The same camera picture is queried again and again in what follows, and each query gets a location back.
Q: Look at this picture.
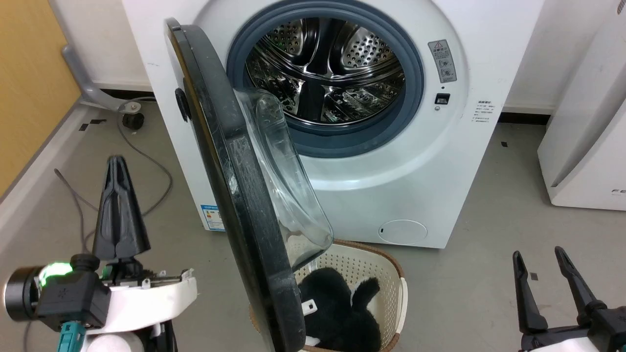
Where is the teal cable connector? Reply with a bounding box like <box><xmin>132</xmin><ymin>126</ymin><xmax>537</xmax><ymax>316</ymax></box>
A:
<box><xmin>56</xmin><ymin>320</ymin><xmax>88</xmax><ymax>352</ymax></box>

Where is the thin grey floor cable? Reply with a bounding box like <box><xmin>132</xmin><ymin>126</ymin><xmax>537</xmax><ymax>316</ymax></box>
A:
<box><xmin>54</xmin><ymin>169</ymin><xmax>101</xmax><ymax>255</ymax></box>

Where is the white air purifier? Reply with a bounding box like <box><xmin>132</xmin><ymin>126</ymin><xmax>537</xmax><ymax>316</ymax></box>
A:
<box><xmin>537</xmin><ymin>0</ymin><xmax>626</xmax><ymax>212</ymax></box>

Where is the grey rubber door gasket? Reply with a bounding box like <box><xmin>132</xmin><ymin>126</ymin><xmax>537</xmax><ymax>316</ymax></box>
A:
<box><xmin>226</xmin><ymin>0</ymin><xmax>425</xmax><ymax>158</ymax></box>

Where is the small printed text label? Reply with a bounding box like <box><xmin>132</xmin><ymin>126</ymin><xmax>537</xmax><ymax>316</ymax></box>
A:
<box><xmin>471</xmin><ymin>101</ymin><xmax>496</xmax><ymax>123</ymax></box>

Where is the stainless steel washer drum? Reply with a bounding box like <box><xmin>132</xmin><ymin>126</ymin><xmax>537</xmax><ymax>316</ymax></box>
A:
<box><xmin>245</xmin><ymin>18</ymin><xmax>406</xmax><ymax>126</ymax></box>

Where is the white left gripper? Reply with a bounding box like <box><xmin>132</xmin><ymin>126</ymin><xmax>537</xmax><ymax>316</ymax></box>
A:
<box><xmin>92</xmin><ymin>156</ymin><xmax>198</xmax><ymax>339</ymax></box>

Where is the black plush toy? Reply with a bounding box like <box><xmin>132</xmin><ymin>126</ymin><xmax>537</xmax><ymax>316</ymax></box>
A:
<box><xmin>298</xmin><ymin>267</ymin><xmax>383</xmax><ymax>352</ymax></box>

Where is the grey warning sticker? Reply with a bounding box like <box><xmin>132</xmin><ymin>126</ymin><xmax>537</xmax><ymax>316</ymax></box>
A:
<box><xmin>428</xmin><ymin>40</ymin><xmax>457</xmax><ymax>84</ymax></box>

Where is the blue energy label sticker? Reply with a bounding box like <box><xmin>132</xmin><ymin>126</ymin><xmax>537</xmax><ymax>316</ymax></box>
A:
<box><xmin>201</xmin><ymin>204</ymin><xmax>226</xmax><ymax>232</ymax></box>

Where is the white front-load washing machine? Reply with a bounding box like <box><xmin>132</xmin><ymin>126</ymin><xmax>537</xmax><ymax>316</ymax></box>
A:
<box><xmin>121</xmin><ymin>0</ymin><xmax>545</xmax><ymax>249</ymax></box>

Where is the cream perforated laundry basket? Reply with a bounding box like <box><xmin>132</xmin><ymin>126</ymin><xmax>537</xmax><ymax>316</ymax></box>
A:
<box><xmin>249</xmin><ymin>239</ymin><xmax>408</xmax><ymax>352</ymax></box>

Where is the round white filter cover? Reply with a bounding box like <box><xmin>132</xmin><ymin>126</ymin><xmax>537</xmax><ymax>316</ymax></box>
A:
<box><xmin>378</xmin><ymin>220</ymin><xmax>428</xmax><ymax>245</ymax></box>

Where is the orange wooden panel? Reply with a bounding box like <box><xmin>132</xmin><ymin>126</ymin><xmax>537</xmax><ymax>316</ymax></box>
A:
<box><xmin>0</xmin><ymin>0</ymin><xmax>82</xmax><ymax>198</ymax></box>

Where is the black washing machine door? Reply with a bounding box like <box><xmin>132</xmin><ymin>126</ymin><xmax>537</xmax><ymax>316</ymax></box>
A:
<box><xmin>165</xmin><ymin>18</ymin><xmax>335</xmax><ymax>352</ymax></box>

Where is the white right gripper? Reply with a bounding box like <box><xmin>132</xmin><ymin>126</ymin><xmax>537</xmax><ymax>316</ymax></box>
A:
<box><xmin>512</xmin><ymin>246</ymin><xmax>626</xmax><ymax>352</ymax></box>

